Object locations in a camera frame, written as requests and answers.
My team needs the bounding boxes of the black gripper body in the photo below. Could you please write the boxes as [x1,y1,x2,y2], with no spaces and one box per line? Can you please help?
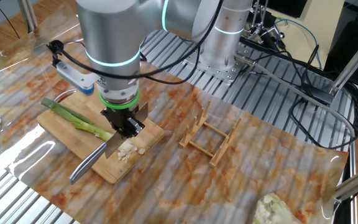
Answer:
[100,106,142,124]

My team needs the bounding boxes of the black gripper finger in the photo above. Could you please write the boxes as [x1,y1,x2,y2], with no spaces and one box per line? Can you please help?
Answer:
[125,118,145,138]
[112,121,129,138]

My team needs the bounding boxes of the green scallion stalk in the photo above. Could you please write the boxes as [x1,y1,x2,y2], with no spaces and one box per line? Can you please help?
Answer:
[40,97,114,142]

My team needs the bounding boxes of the steel cleaver knife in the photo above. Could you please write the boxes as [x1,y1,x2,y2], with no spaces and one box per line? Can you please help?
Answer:
[69,101,149,185]

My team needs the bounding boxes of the plastic bag of chopped scallions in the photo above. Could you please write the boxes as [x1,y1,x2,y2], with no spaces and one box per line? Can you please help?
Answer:
[252,192,304,224]

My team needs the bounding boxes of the chopped scallion pieces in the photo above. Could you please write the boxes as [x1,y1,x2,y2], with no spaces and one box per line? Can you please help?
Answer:
[116,141,147,163]

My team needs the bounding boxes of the wooden cutting board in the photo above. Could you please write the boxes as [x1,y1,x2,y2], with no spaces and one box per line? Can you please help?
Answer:
[37,88,166,185]

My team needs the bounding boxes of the wooden peg rack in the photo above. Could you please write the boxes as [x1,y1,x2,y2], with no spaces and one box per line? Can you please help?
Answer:
[178,100,242,169]

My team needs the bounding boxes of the marble pattern plastic mat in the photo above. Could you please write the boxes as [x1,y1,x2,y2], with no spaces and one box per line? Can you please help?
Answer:
[0,2,349,224]

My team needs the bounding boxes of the silver robot mounting plate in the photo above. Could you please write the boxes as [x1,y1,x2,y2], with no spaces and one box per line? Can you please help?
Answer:
[183,46,248,84]

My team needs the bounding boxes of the metal clamp stand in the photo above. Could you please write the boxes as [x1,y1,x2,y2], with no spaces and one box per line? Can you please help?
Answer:
[246,0,287,47]

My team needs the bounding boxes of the green adapter ring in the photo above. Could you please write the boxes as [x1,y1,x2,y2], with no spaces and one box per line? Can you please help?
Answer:
[98,89,140,110]

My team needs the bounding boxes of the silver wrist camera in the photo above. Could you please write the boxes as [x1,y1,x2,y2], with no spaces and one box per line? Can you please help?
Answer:
[55,60,101,96]

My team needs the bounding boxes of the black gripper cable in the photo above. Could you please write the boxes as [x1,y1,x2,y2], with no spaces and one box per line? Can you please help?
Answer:
[46,0,225,86]

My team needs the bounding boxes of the black floor cables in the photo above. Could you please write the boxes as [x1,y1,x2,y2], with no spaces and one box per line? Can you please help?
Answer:
[241,34,358,150]

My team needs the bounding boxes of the grey hose cable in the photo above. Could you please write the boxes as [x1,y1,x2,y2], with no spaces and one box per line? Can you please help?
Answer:
[234,53,357,139]

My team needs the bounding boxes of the blue cable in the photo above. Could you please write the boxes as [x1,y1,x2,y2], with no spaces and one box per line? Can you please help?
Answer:
[273,17,323,71]

